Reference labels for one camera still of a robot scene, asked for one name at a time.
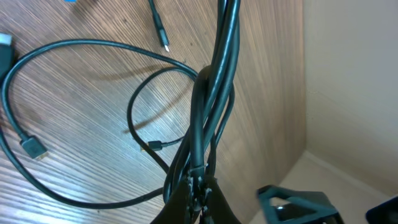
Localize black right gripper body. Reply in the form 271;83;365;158
257;185;344;224

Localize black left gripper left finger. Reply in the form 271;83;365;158
151;180;193;224

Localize black cable bundle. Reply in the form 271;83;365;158
0;0;242;210

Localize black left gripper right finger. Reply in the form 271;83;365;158
200;175;241;224

